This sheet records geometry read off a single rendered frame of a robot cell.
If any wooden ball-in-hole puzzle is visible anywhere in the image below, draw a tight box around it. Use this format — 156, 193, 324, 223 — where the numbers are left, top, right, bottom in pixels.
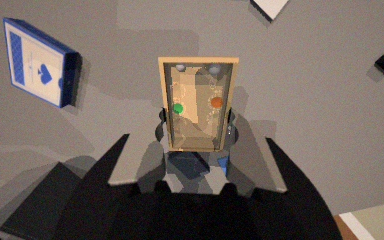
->
158, 56, 239, 152

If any blue and white playing card box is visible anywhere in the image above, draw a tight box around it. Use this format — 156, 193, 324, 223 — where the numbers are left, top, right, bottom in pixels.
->
3, 17, 78, 108

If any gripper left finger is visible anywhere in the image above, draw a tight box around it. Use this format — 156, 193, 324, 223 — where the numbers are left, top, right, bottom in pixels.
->
52, 107, 166, 240

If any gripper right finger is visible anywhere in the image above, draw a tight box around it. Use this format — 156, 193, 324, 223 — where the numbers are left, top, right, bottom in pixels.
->
225, 109, 343, 240

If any blue flat square pad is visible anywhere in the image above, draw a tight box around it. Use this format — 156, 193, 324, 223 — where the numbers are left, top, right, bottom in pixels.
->
218, 156, 228, 175

